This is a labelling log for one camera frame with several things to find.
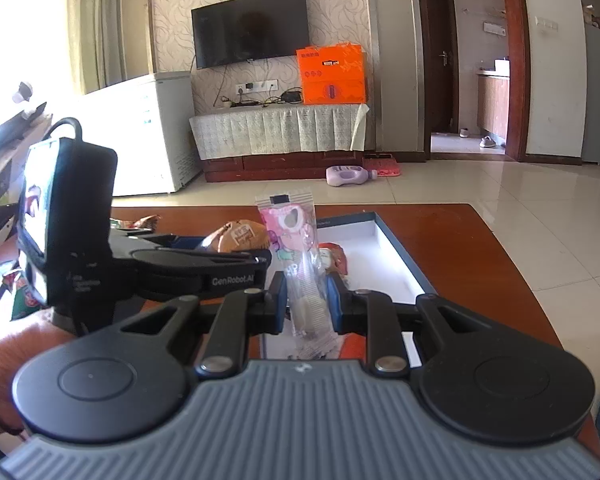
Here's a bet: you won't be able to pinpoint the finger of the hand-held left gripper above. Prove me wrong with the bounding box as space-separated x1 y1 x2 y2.
215 250 273 273

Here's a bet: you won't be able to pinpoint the black flat television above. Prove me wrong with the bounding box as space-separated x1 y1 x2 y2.
191 0 311 70

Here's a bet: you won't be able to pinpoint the grey refrigerator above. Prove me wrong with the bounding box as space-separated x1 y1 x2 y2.
582 22 600 165

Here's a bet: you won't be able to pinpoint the white chest freezer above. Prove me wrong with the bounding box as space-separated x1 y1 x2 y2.
82 71 203 197

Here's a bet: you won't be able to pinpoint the brown bread packet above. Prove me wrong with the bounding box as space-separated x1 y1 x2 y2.
202 219 272 255

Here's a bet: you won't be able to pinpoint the red white snack packet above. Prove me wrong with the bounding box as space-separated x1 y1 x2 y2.
319 242 349 277

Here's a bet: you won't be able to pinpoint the brown snack wrapper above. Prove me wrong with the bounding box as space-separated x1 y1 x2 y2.
111 214 162 235

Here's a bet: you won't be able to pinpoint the white tray with blue rim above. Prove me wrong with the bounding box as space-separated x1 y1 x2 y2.
261 211 440 361

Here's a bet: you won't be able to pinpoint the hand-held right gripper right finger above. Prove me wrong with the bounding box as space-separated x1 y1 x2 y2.
326 270 486 380

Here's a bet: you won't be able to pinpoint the green snack packet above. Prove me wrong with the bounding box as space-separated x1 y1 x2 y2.
10 272 48 322

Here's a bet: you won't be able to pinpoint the colourful snack wrapper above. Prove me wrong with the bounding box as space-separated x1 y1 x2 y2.
0 267 23 311

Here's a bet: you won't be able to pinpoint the pink slippers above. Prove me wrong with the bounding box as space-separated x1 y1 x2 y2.
362 154 402 178

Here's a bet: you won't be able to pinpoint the beige curtain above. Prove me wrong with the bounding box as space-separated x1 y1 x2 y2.
67 0 156 95

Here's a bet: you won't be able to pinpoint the dark wooden door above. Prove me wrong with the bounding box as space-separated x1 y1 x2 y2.
422 0 456 133

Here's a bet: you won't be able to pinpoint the clear pink snack packet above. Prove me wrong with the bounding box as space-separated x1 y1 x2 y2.
256 190 333 358

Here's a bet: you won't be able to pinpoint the white wall power sockets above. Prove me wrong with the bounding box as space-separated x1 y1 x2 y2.
235 79 278 93

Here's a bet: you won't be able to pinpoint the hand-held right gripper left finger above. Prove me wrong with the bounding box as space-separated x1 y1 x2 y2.
120 271 288 380

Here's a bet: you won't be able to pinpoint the blue flat packet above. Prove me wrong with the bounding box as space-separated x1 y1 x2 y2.
170 234 208 251

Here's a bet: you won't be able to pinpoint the black cable bundle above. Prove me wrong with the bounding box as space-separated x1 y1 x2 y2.
265 87 303 107

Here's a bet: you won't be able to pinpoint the pale lace tablecloth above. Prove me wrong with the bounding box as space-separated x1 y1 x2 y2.
189 103 371 161

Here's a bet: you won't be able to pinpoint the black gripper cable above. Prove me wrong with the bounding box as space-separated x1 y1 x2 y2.
47 117 84 143

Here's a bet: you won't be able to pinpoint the purple detergent bottle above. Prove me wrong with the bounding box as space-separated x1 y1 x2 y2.
326 164 379 188

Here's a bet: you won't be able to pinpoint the wooden door frame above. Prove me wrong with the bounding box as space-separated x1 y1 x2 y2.
414 0 531 163

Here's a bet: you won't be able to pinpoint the orange gift box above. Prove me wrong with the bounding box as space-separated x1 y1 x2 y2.
296 44 368 106

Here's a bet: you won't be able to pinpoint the dark furniture frame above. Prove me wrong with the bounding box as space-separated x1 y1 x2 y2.
0 102 48 261

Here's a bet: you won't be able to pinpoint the wooden kitchen counter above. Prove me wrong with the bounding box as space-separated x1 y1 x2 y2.
476 71 510 148

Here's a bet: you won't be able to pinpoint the wooden television cabinet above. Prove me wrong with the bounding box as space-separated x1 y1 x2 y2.
202 147 366 183

